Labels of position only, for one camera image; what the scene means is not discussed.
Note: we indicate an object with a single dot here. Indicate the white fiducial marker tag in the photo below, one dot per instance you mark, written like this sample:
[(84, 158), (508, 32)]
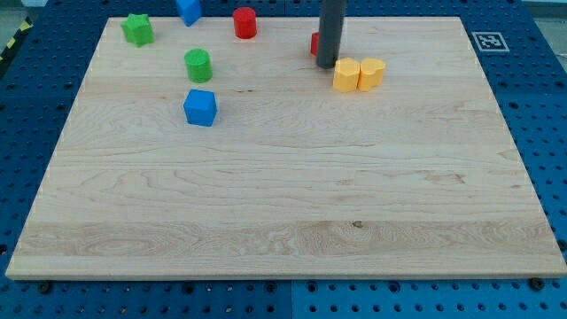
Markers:
[(488, 41)]

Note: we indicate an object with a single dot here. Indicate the yellow heart block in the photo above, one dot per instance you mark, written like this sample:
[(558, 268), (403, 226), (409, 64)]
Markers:
[(371, 73)]

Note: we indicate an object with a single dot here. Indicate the green cylinder block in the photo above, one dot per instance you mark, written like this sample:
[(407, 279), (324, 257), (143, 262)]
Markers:
[(198, 64)]

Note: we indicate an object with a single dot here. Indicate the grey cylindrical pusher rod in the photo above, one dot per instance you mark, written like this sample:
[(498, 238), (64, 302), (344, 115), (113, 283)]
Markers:
[(331, 23)]

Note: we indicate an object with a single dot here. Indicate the wooden board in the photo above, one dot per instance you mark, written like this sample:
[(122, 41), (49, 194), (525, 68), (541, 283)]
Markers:
[(418, 178)]

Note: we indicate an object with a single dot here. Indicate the green star block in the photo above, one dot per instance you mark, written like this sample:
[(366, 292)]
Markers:
[(137, 29)]

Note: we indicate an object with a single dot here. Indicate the yellow hexagon block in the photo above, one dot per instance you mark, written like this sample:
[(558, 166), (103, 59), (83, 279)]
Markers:
[(346, 75)]

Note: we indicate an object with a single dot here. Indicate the red cylinder block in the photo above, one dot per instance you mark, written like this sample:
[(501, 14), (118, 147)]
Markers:
[(245, 25)]

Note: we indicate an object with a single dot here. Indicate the red star block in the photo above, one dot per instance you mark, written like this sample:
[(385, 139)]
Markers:
[(314, 43)]

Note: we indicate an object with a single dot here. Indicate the blue cube block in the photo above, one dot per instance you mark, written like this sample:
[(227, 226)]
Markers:
[(200, 107)]

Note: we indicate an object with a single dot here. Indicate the blue block at top edge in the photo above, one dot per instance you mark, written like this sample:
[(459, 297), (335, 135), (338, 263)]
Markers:
[(189, 11)]

